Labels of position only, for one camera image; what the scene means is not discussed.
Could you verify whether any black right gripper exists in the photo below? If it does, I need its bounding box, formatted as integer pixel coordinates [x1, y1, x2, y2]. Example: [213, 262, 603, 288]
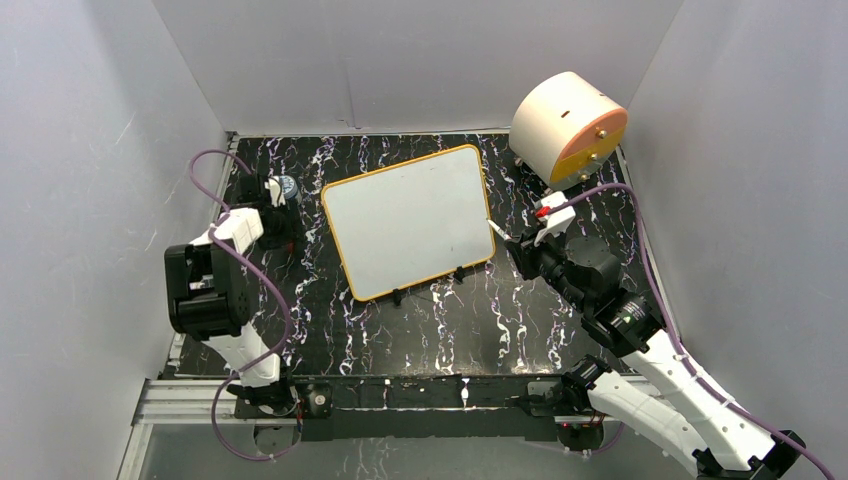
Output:
[504, 222, 590, 314]

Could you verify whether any white orange whiteboard marker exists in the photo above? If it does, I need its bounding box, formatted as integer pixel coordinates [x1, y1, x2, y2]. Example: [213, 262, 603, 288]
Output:
[488, 219, 513, 242]

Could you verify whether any yellow framed whiteboard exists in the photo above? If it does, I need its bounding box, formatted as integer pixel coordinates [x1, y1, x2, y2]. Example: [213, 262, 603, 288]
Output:
[321, 144, 496, 302]

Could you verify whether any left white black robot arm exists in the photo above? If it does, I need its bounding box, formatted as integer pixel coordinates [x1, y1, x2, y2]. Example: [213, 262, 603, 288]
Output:
[164, 175, 301, 416]

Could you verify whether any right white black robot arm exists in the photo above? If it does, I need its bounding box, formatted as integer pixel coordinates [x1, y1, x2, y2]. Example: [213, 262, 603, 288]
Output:
[505, 231, 803, 479]

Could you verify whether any blue white round jar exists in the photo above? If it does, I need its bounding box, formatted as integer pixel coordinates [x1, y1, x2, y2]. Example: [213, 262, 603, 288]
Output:
[277, 175, 302, 205]

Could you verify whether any cream round drawer box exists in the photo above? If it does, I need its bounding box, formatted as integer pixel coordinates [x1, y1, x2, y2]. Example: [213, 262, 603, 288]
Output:
[508, 71, 629, 190]

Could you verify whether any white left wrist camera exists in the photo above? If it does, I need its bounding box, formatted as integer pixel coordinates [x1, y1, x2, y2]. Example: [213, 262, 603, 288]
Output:
[266, 176, 285, 208]

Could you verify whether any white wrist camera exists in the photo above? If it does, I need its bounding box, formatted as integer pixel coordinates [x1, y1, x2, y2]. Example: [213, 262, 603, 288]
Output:
[533, 191, 576, 247]
[266, 176, 285, 208]

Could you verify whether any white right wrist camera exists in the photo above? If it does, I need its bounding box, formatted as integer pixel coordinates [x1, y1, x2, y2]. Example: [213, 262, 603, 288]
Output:
[533, 191, 576, 247]

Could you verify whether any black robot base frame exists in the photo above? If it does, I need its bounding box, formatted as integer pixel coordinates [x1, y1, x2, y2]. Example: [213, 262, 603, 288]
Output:
[234, 374, 611, 450]

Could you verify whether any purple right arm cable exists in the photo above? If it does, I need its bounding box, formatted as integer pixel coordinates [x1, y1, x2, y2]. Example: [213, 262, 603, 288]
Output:
[543, 182, 837, 480]

